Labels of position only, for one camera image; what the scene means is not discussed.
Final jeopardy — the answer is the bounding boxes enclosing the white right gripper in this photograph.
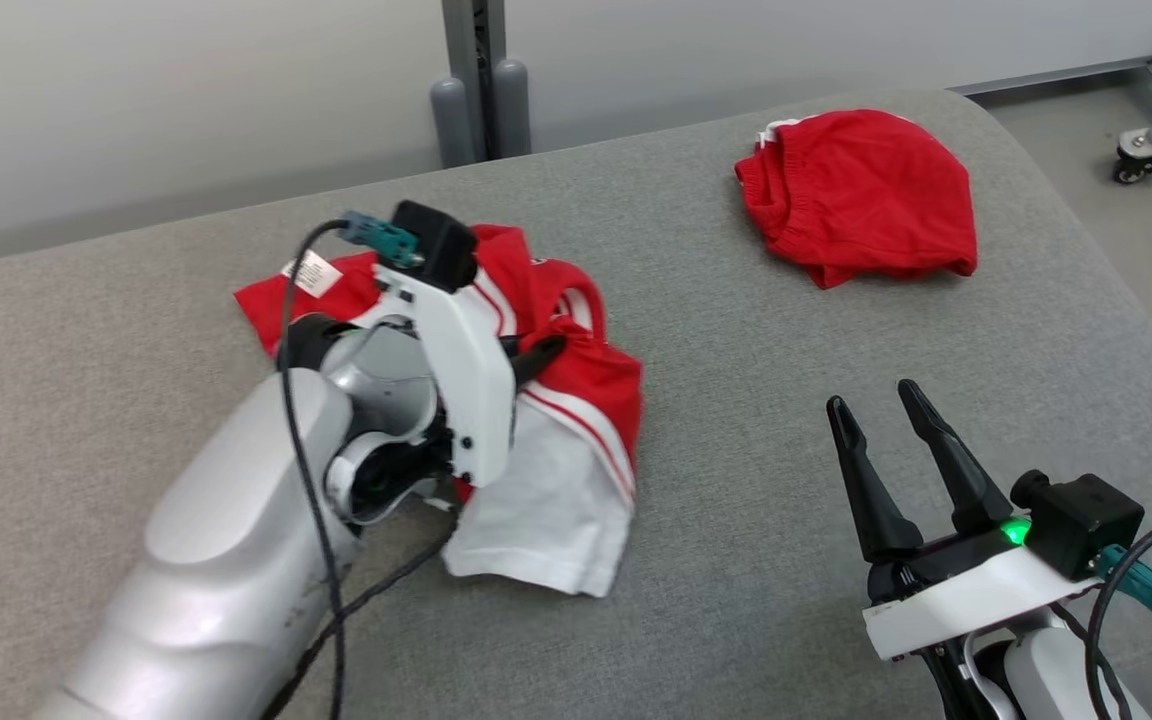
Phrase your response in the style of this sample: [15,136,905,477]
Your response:
[825,379,1105,663]

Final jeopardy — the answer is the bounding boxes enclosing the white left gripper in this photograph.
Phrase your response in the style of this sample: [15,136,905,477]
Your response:
[351,260,570,489]

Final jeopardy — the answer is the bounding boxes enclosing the red white jersey shirt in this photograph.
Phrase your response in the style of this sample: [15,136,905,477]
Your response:
[234,224,646,600]

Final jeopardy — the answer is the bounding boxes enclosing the red elastic waist shorts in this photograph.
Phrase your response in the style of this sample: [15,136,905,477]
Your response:
[733,109,980,291]

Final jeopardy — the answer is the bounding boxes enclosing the black caster wheel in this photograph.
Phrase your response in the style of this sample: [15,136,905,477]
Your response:
[1113,128,1152,187]

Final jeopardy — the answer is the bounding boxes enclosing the teal left cable connector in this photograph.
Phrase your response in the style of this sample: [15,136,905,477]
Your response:
[340,212,425,270]

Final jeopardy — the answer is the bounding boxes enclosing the teal cable connector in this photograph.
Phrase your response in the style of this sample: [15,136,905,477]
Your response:
[340,212,425,270]
[1096,545,1152,635]

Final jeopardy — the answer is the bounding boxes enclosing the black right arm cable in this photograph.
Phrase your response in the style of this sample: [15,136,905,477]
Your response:
[1046,505,1152,720]

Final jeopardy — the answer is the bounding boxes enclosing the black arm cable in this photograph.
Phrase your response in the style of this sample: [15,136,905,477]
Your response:
[261,219,465,720]
[1046,505,1152,720]

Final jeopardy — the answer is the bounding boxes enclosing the teal right cable connector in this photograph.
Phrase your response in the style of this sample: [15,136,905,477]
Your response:
[1096,545,1152,635]

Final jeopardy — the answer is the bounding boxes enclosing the grey partition post twin caps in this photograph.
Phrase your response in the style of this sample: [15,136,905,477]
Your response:
[430,0,534,170]

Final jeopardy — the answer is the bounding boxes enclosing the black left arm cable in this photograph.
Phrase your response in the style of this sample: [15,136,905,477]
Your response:
[261,219,465,720]

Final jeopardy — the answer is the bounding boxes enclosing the grey partition bottom rail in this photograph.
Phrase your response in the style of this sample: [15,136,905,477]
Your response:
[948,56,1152,99]

